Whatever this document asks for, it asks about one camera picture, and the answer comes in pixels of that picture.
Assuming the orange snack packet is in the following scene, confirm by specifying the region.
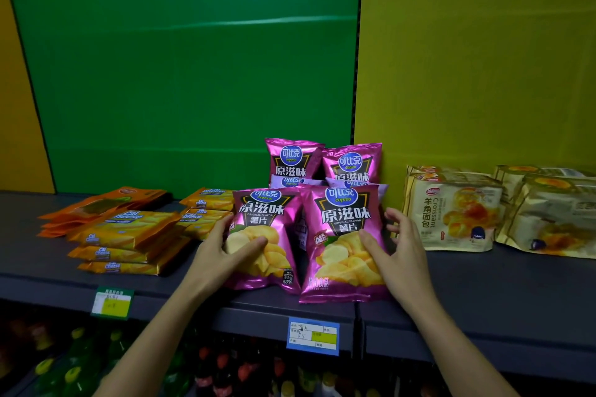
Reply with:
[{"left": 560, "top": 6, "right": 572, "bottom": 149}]
[
  {"left": 38, "top": 186, "right": 169, "bottom": 223},
  {"left": 37, "top": 220, "right": 96, "bottom": 239}
]

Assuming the row of red capped bottles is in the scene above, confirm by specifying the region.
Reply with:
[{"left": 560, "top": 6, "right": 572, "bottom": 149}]
[{"left": 193, "top": 345, "right": 291, "bottom": 397}]

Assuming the blue price tag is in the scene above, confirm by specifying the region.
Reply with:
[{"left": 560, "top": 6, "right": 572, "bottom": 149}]
[{"left": 286, "top": 316, "right": 341, "bottom": 357}]

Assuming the person's left hand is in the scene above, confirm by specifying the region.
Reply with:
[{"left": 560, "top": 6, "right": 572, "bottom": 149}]
[{"left": 185, "top": 214, "right": 269, "bottom": 303}]

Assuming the pink potato chip bag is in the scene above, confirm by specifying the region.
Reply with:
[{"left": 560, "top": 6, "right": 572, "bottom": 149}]
[
  {"left": 225, "top": 187, "right": 304, "bottom": 295},
  {"left": 298, "top": 185, "right": 393, "bottom": 305}
]

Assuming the row of green bottles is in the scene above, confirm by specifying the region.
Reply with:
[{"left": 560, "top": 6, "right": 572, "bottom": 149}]
[{"left": 33, "top": 326, "right": 126, "bottom": 397}]

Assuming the person's left forearm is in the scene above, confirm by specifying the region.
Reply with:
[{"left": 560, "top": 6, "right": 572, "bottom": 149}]
[{"left": 93, "top": 279, "right": 219, "bottom": 397}]

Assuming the person's right hand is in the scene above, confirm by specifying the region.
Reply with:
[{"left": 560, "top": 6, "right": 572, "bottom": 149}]
[{"left": 358, "top": 207, "right": 439, "bottom": 316}]

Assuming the green price tag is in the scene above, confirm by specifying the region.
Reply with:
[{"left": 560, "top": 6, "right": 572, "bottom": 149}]
[{"left": 90, "top": 286, "right": 135, "bottom": 320}]

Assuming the cream croissant bread bag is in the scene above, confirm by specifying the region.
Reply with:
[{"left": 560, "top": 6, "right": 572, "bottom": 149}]
[
  {"left": 493, "top": 164, "right": 596, "bottom": 203},
  {"left": 495, "top": 179, "right": 596, "bottom": 260},
  {"left": 406, "top": 165, "right": 495, "bottom": 180},
  {"left": 402, "top": 173, "right": 504, "bottom": 253}
]

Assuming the stack of yellow cracker packets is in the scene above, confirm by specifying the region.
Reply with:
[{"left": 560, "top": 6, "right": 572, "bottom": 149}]
[{"left": 67, "top": 187, "right": 235, "bottom": 277}]

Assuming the black shelf upright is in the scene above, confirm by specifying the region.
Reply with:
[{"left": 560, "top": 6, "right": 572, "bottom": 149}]
[{"left": 351, "top": 303, "right": 367, "bottom": 362}]

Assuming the person's right forearm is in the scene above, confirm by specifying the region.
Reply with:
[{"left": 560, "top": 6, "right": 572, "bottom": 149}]
[{"left": 409, "top": 299, "right": 520, "bottom": 397}]

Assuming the dark grey shelf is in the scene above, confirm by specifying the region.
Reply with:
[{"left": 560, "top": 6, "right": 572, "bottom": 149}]
[{"left": 0, "top": 190, "right": 596, "bottom": 386}]

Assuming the pile of pink chip packets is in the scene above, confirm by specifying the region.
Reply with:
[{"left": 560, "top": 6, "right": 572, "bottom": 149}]
[{"left": 264, "top": 137, "right": 389, "bottom": 203}]

